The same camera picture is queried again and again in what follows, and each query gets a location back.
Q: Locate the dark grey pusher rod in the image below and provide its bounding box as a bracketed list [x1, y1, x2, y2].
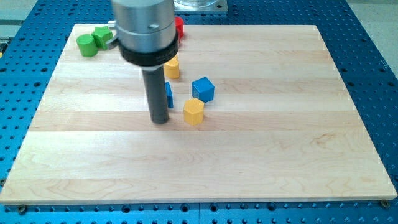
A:
[142, 65, 169, 124]

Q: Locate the green star block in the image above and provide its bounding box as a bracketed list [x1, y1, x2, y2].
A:
[91, 26, 113, 50]

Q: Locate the light wooden board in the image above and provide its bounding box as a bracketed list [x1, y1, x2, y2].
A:
[1, 24, 397, 205]

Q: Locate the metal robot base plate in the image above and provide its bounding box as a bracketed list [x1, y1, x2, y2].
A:
[174, 0, 228, 12]

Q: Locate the blue cube block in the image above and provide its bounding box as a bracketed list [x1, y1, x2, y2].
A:
[191, 77, 215, 103]

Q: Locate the red block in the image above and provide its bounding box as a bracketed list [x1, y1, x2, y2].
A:
[175, 17, 185, 39]

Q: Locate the blue perforated metal table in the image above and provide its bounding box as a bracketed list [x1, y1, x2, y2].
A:
[1, 1, 397, 223]

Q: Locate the yellow rounded block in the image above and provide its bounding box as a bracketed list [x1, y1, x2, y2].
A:
[164, 55, 180, 79]

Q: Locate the blue flat block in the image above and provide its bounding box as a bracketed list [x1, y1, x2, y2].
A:
[165, 82, 174, 108]

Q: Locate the yellow hexagon block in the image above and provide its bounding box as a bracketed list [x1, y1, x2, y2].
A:
[183, 98, 205, 126]

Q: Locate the green cylinder block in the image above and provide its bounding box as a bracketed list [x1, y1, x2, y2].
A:
[76, 34, 98, 57]

